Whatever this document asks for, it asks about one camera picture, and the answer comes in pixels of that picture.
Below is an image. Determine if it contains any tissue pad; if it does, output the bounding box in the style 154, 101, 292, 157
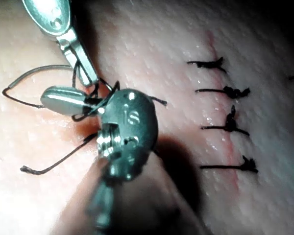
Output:
0, 0, 294, 235

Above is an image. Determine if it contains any black thread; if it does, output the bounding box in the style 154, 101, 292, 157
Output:
1, 77, 168, 176

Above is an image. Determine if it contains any left arm needle driver jaw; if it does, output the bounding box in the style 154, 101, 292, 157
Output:
66, 27, 99, 87
55, 36, 77, 69

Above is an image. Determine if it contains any right arm needle driver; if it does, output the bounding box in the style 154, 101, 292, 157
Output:
84, 87, 160, 183

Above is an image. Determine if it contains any left arm needle driver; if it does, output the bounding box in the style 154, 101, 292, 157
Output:
22, 0, 72, 42

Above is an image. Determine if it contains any curved steel needle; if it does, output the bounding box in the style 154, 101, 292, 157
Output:
8, 64, 73, 89

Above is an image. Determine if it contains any right arm needle driver jaw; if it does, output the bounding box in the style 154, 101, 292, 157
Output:
40, 85, 88, 116

